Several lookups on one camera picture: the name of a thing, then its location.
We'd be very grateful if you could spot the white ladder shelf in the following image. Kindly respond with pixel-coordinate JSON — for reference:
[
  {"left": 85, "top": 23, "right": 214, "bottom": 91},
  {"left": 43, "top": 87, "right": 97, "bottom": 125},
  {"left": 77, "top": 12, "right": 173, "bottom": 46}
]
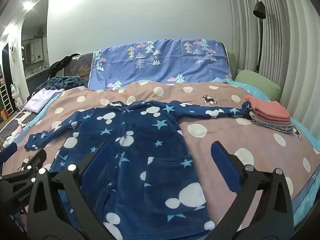
[{"left": 0, "top": 84, "right": 13, "bottom": 117}]

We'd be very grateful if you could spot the black garment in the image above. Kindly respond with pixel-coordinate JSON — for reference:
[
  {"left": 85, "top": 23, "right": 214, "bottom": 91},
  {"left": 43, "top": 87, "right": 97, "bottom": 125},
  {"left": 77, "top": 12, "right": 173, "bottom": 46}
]
[{"left": 49, "top": 53, "right": 80, "bottom": 72}]

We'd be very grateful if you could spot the grey pleated curtain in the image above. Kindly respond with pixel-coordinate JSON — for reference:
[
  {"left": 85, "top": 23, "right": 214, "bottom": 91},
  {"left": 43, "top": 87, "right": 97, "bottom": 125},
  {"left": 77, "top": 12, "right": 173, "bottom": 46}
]
[{"left": 227, "top": 0, "right": 320, "bottom": 120}]

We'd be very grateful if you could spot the green pillow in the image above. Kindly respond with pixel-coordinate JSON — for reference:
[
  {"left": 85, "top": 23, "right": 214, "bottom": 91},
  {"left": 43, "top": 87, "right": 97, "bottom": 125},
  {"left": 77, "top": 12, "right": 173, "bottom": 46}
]
[{"left": 234, "top": 69, "right": 282, "bottom": 102}]

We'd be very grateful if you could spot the turquoise bedsheet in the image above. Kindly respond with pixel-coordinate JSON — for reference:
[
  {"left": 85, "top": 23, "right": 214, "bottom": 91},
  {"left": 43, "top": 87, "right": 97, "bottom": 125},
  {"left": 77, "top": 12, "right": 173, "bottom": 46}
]
[{"left": 212, "top": 76, "right": 320, "bottom": 227}]

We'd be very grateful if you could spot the navy star-print fleece robe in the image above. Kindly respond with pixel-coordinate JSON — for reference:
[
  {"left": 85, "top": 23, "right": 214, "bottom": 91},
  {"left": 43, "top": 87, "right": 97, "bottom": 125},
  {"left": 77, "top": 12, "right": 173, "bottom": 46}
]
[{"left": 24, "top": 100, "right": 252, "bottom": 240}]

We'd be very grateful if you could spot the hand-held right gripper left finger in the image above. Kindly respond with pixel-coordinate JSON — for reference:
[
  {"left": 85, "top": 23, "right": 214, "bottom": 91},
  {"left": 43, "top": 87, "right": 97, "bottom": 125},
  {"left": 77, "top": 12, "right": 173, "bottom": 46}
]
[{"left": 27, "top": 142, "right": 118, "bottom": 240}]

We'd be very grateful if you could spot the white bear figurine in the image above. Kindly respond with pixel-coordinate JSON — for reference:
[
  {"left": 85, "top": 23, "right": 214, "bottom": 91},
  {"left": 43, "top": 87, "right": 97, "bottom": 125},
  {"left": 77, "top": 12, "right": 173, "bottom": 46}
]
[{"left": 10, "top": 82, "right": 23, "bottom": 110}]

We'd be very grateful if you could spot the arched doorway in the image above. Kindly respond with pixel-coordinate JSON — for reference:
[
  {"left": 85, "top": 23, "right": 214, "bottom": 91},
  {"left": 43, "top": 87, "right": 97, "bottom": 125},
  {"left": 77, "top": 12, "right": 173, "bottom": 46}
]
[{"left": 21, "top": 0, "right": 51, "bottom": 74}]

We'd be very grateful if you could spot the lavender folded cloth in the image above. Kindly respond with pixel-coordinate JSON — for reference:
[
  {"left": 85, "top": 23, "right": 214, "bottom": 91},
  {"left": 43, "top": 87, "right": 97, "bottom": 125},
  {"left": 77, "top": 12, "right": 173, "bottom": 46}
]
[{"left": 24, "top": 89, "right": 65, "bottom": 113}]

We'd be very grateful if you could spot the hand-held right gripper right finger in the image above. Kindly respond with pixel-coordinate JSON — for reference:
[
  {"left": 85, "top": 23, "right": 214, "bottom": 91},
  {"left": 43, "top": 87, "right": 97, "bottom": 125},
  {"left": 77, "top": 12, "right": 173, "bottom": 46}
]
[{"left": 207, "top": 141, "right": 294, "bottom": 240}]

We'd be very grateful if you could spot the dark patterned headboard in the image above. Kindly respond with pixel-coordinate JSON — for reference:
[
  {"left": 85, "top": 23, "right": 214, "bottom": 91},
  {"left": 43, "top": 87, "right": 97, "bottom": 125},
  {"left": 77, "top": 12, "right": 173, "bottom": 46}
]
[{"left": 50, "top": 52, "right": 95, "bottom": 89}]

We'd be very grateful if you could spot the dark teal fleece blanket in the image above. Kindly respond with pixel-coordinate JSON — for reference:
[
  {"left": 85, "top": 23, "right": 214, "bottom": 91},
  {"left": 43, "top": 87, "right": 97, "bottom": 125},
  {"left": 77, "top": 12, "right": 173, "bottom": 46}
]
[{"left": 35, "top": 76, "right": 84, "bottom": 94}]

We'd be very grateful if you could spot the blue tree-patterned pillow cover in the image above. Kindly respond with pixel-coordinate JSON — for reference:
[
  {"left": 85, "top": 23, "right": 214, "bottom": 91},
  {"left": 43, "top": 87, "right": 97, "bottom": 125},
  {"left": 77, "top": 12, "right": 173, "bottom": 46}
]
[{"left": 88, "top": 39, "right": 234, "bottom": 90}]

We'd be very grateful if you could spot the pink polka-dot blanket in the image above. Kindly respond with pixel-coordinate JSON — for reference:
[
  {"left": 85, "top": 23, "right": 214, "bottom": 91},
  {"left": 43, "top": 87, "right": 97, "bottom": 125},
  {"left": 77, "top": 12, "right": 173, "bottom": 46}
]
[{"left": 0, "top": 81, "right": 320, "bottom": 240}]

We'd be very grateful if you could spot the small white pink cloth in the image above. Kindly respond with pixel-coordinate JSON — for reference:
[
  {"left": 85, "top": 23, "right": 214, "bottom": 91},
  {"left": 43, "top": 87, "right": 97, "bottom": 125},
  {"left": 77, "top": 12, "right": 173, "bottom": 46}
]
[{"left": 2, "top": 125, "right": 23, "bottom": 148}]

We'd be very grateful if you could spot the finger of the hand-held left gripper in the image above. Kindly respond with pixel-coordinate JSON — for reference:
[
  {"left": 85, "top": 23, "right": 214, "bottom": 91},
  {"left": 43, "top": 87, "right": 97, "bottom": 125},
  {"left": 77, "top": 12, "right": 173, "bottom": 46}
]
[
  {"left": 0, "top": 149, "right": 48, "bottom": 181},
  {"left": 0, "top": 145, "right": 17, "bottom": 162}
]

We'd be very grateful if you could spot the black floor lamp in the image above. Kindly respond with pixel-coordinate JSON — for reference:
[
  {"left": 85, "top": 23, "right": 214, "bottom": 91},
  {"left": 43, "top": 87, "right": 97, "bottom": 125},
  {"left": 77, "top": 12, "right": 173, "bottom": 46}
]
[{"left": 252, "top": 1, "right": 267, "bottom": 74}]

